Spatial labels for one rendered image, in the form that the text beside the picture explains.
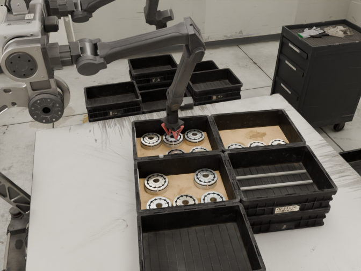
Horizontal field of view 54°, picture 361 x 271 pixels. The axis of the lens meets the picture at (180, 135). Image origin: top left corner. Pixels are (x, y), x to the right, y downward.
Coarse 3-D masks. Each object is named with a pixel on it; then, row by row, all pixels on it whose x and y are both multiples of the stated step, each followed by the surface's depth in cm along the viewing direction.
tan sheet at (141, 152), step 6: (204, 132) 186; (138, 138) 182; (162, 138) 182; (138, 144) 178; (162, 144) 178; (186, 144) 178; (204, 144) 178; (138, 150) 175; (144, 150) 175; (150, 150) 175; (156, 150) 175; (162, 150) 175; (168, 150) 175; (186, 150) 175; (210, 150) 175; (138, 156) 171
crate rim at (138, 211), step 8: (216, 152) 158; (136, 160) 154; (144, 160) 154; (152, 160) 154; (160, 160) 155; (224, 160) 154; (136, 168) 150; (136, 176) 146; (136, 184) 142; (232, 184) 142; (136, 192) 139; (136, 200) 136; (232, 200) 136; (136, 208) 132; (160, 208) 132; (168, 208) 132; (176, 208) 132
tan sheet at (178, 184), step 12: (144, 180) 158; (168, 180) 158; (180, 180) 158; (192, 180) 158; (144, 192) 152; (168, 192) 152; (180, 192) 152; (192, 192) 152; (204, 192) 152; (144, 204) 147
